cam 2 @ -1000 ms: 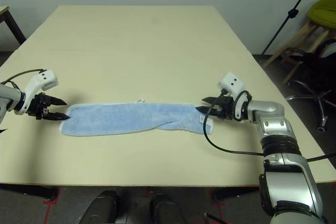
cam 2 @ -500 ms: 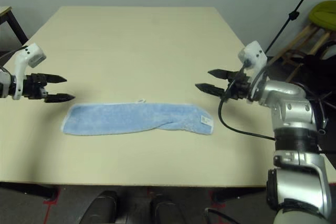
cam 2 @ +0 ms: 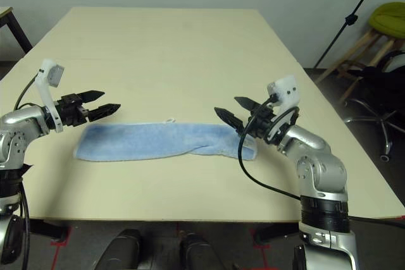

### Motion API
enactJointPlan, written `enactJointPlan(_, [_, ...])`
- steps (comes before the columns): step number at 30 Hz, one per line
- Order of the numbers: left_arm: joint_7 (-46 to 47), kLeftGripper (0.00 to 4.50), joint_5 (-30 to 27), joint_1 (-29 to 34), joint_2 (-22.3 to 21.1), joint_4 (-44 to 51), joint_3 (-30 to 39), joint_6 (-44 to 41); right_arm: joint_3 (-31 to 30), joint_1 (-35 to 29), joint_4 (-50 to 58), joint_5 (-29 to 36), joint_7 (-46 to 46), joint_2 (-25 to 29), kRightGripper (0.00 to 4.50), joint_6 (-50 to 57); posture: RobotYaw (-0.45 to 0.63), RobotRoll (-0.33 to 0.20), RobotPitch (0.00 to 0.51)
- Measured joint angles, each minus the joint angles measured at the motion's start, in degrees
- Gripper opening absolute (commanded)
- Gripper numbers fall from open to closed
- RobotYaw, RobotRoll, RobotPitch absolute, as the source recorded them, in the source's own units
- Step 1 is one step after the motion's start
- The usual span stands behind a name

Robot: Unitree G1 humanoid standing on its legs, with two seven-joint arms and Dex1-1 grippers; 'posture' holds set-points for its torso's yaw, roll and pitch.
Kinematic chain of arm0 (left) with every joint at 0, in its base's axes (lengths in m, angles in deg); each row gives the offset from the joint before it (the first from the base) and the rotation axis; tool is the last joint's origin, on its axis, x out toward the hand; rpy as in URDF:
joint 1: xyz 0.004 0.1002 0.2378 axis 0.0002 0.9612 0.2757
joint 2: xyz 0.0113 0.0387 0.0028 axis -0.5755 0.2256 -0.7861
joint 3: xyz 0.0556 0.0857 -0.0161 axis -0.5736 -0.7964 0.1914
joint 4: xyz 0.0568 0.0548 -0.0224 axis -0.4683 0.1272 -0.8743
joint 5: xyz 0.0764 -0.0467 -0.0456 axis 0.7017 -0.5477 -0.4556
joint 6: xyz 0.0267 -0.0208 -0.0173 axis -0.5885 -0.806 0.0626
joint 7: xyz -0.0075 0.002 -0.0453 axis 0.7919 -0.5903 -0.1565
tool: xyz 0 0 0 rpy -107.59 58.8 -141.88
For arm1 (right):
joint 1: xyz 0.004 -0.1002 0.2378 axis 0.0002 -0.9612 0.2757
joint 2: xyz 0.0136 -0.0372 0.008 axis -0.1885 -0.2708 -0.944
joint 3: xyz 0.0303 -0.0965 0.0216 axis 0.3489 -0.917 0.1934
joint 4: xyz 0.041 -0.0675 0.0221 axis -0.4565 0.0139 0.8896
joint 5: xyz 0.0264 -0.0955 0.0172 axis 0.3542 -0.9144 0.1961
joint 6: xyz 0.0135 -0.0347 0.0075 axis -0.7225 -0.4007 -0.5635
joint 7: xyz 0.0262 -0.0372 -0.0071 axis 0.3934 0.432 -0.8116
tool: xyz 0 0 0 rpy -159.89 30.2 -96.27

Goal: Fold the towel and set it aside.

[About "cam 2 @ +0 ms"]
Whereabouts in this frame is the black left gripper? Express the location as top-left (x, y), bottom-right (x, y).
top-left (52, 90), bottom-right (122, 128)

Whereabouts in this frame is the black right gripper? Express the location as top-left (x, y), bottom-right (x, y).
top-left (214, 95), bottom-right (285, 144)

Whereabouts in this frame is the light blue terry towel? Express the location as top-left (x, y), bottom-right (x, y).
top-left (73, 117), bottom-right (258, 163)

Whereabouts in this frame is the black table base foot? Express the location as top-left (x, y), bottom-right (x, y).
top-left (30, 219), bottom-right (69, 241)

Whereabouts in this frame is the wooden stool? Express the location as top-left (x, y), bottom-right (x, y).
top-left (315, 28), bottom-right (399, 103)

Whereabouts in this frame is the black office chair chrome base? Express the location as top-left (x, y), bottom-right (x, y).
top-left (343, 50), bottom-right (405, 162)

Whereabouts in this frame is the black tripod stand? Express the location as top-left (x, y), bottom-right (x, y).
top-left (313, 0), bottom-right (389, 68)

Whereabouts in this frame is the dark grey robot right leg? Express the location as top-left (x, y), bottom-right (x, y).
top-left (178, 233), bottom-right (228, 270)

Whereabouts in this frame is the dark grey robot leg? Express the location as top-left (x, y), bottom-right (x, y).
top-left (94, 228), bottom-right (142, 270)
top-left (178, 233), bottom-right (228, 270)

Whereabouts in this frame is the dark grey robot left leg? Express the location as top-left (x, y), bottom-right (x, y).
top-left (94, 228), bottom-right (142, 270)

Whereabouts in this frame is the green cushion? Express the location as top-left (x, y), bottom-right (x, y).
top-left (368, 1), bottom-right (405, 39)

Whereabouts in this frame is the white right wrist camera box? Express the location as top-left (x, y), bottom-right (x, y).
top-left (266, 74), bottom-right (300, 132)

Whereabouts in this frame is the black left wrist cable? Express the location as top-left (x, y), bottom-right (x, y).
top-left (13, 73), bottom-right (42, 270)

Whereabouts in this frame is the beige side table black frame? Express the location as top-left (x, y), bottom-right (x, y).
top-left (0, 6), bottom-right (34, 62)

